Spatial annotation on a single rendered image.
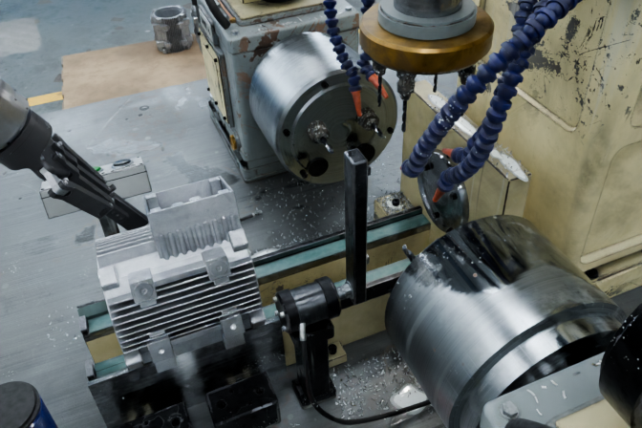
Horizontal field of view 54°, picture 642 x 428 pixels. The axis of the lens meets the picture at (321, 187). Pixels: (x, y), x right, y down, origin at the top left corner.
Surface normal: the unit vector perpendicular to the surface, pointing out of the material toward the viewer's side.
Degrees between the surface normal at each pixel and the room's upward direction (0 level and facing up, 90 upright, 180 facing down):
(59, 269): 0
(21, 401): 0
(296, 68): 24
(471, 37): 0
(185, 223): 67
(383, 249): 90
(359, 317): 90
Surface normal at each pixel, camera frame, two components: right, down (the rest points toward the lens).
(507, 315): -0.41, -0.60
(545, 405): -0.04, -0.78
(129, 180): 0.34, 0.25
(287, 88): -0.66, -0.38
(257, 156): 0.38, 0.57
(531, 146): -0.92, 0.27
